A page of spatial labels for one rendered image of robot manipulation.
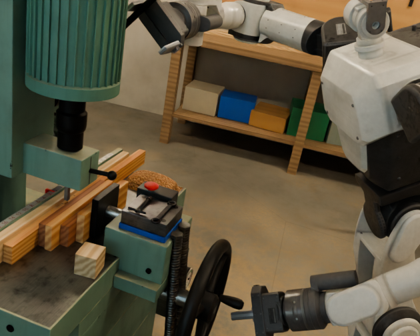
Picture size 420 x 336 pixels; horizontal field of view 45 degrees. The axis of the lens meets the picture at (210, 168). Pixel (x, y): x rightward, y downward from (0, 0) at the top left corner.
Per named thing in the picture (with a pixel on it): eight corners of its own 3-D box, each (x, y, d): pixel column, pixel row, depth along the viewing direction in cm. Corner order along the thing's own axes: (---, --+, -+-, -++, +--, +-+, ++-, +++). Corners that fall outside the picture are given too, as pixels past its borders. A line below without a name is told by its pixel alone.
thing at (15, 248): (11, 265, 93) (12, 247, 91) (3, 261, 93) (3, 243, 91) (144, 163, 142) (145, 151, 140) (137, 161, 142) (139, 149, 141)
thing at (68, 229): (67, 247, 100) (69, 227, 98) (59, 245, 101) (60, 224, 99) (107, 214, 114) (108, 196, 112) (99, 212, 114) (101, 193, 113)
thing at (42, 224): (45, 248, 99) (46, 225, 97) (37, 245, 99) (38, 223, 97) (105, 201, 120) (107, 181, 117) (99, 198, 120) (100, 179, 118)
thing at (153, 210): (164, 243, 97) (168, 219, 94) (113, 226, 99) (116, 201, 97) (189, 215, 108) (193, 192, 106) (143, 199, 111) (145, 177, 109)
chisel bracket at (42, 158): (79, 199, 102) (81, 161, 98) (21, 179, 105) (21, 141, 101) (98, 185, 108) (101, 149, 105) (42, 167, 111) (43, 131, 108)
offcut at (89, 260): (95, 279, 93) (96, 259, 91) (73, 273, 93) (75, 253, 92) (104, 266, 97) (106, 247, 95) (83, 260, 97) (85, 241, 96)
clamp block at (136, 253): (160, 287, 99) (166, 249, 95) (99, 265, 102) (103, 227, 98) (187, 250, 112) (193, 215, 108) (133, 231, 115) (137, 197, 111)
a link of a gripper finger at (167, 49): (167, 44, 100) (178, 40, 105) (155, 53, 101) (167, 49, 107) (171, 50, 100) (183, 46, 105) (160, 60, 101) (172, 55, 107)
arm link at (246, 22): (206, -5, 131) (241, -5, 146) (199, 34, 135) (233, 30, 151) (241, 5, 126) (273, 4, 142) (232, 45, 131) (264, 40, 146)
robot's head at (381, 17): (377, 29, 108) (379, -8, 104) (391, 40, 100) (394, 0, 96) (347, 32, 108) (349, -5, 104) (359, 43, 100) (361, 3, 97)
